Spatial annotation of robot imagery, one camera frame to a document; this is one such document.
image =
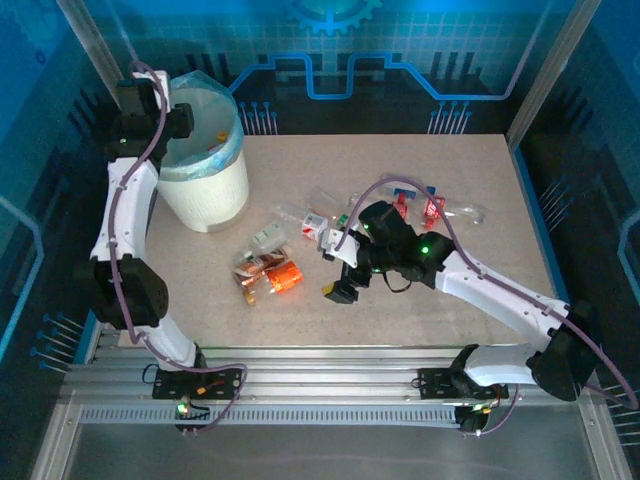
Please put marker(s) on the green cap plastic bottle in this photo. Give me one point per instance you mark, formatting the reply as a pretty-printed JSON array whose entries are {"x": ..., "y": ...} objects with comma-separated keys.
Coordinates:
[{"x": 314, "y": 225}]

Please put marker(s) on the red label plastic bottle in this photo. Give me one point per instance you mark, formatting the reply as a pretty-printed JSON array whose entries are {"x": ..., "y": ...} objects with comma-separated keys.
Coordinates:
[
  {"x": 401, "y": 206},
  {"x": 434, "y": 207}
]

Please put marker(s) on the yellow label plastic bottle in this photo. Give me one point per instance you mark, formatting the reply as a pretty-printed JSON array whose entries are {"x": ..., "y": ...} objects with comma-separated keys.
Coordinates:
[{"x": 222, "y": 135}]

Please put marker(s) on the orange label plastic bottle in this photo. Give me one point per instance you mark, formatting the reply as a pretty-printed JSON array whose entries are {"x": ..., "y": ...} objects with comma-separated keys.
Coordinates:
[{"x": 285, "y": 277}]

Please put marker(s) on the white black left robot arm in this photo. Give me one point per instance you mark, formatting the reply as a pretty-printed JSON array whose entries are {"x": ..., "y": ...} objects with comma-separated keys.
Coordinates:
[{"x": 125, "y": 210}]

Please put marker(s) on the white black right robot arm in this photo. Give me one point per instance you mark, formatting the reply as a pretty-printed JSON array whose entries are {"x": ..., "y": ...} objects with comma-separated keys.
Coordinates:
[{"x": 500, "y": 295}]

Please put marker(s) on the blue plastic bin liner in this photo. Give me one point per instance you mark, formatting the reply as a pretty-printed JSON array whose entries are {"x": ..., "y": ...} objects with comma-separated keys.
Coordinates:
[{"x": 200, "y": 100}]

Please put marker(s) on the white plastic waste bin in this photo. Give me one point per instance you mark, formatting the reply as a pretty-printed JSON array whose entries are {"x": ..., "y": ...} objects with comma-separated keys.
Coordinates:
[{"x": 210, "y": 195}]

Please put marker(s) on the pink cap plastic bottle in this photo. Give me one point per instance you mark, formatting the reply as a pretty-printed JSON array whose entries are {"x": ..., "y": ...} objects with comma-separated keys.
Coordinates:
[{"x": 286, "y": 250}]

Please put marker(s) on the green label plastic bottle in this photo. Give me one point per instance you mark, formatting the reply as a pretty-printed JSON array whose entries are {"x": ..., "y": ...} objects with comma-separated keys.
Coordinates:
[{"x": 267, "y": 234}]

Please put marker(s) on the brown label plastic bottle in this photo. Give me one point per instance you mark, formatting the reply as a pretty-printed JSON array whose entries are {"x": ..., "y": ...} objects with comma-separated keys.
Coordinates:
[{"x": 250, "y": 270}]

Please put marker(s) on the black connector box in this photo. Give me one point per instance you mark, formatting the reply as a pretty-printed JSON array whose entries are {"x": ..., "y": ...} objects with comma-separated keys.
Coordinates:
[
  {"x": 470, "y": 420},
  {"x": 200, "y": 413}
]

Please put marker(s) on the aluminium front rail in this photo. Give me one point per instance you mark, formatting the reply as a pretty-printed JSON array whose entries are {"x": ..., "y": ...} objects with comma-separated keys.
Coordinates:
[{"x": 325, "y": 372}]

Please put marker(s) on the aluminium frame post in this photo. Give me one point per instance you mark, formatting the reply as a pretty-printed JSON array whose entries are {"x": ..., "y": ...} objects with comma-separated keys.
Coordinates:
[
  {"x": 550, "y": 65},
  {"x": 95, "y": 45}
]

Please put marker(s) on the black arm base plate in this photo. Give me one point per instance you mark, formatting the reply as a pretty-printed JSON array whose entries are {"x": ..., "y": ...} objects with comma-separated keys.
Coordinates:
[
  {"x": 435, "y": 382},
  {"x": 225, "y": 382}
]

